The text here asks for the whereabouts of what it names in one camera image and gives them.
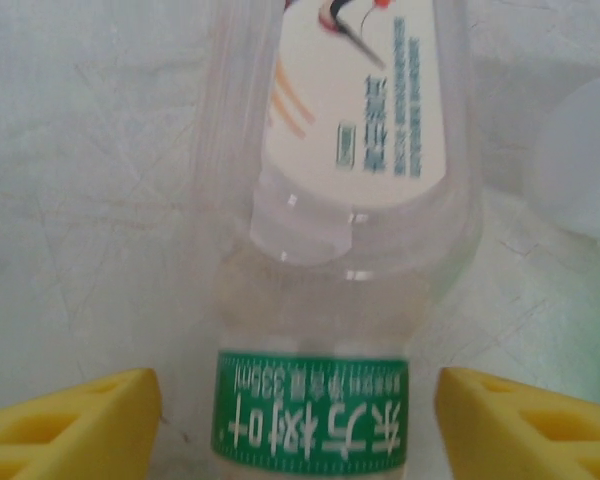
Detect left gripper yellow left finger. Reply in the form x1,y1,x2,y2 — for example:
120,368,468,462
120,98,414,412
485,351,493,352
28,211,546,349
0,367,162,480

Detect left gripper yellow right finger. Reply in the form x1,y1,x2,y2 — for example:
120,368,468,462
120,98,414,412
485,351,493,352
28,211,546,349
438,367,600,480

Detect clear bottle white green label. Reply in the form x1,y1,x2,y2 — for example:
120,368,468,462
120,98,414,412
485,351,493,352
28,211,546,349
192,0,484,480

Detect clear bottle white red label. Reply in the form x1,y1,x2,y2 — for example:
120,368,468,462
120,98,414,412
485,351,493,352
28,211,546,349
527,74,600,244

